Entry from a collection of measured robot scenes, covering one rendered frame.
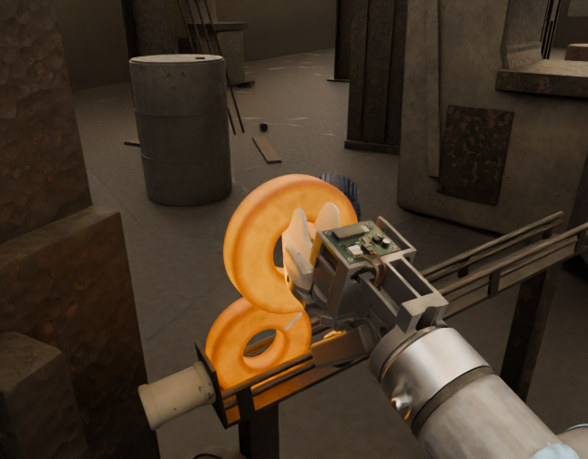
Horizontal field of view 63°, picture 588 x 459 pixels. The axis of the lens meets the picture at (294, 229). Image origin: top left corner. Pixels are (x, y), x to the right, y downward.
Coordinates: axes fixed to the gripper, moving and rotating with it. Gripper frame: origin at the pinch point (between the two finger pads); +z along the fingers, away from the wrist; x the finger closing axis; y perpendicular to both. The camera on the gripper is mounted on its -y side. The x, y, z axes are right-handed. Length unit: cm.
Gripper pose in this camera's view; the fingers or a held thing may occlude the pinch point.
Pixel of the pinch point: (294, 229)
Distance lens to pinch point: 52.5
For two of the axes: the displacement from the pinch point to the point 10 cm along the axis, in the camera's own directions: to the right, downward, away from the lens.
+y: 1.3, -7.9, -6.0
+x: -8.7, 1.9, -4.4
